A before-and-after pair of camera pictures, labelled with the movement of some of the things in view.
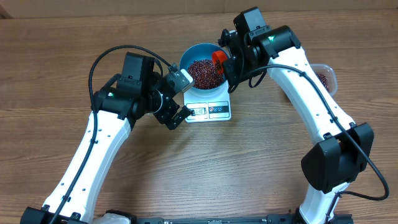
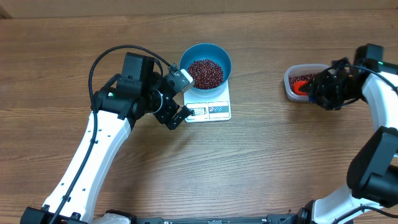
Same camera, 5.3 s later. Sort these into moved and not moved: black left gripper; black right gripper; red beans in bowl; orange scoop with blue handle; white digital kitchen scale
Moved: black right gripper; orange scoop with blue handle
Not moved: black left gripper; white digital kitchen scale; red beans in bowl
